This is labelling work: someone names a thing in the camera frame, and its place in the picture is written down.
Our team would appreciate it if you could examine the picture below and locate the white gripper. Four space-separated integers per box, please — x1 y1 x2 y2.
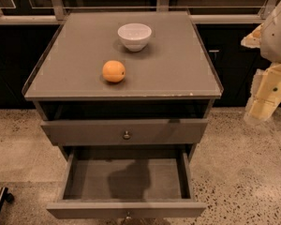
241 1 281 125

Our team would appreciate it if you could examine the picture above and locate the orange fruit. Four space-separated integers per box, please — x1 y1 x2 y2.
102 60 126 83

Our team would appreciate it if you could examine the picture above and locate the grey drawer cabinet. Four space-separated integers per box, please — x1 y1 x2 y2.
22 11 223 158

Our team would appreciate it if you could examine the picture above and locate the grey top drawer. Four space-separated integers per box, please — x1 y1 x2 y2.
41 119 207 146

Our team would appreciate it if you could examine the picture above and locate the metal top drawer knob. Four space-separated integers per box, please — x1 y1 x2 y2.
123 131 131 140

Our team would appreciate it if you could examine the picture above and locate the metal drawer knob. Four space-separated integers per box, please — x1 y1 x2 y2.
125 212 132 220
123 131 131 140

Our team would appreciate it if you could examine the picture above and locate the open grey middle drawer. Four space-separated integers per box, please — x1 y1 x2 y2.
47 150 207 219

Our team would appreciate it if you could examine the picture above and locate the metal middle drawer knob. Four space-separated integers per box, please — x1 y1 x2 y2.
125 212 132 220

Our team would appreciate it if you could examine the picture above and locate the white ceramic bowl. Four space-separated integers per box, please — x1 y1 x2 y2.
117 23 152 52

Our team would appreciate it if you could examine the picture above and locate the metal glass railing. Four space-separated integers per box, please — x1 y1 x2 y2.
0 0 281 24

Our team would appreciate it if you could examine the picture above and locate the black caster base corner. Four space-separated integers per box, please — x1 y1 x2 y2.
0 187 14 213

